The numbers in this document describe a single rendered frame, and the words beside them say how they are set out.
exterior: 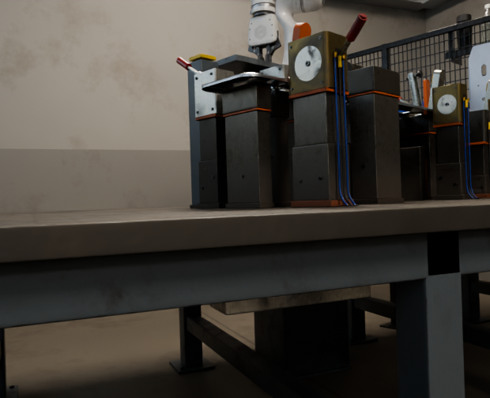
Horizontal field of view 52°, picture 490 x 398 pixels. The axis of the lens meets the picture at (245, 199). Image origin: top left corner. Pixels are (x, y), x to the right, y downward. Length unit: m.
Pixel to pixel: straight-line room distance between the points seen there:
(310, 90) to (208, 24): 3.02
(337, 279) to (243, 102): 0.56
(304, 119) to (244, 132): 0.16
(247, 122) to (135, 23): 2.80
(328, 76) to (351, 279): 0.46
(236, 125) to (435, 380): 0.68
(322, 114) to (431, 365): 0.52
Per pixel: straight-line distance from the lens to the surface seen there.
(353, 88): 1.30
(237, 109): 1.21
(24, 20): 3.83
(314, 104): 1.09
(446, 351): 0.94
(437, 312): 0.91
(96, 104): 3.72
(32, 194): 3.61
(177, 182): 3.75
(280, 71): 1.52
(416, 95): 2.19
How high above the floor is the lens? 0.72
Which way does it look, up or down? level
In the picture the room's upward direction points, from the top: 2 degrees counter-clockwise
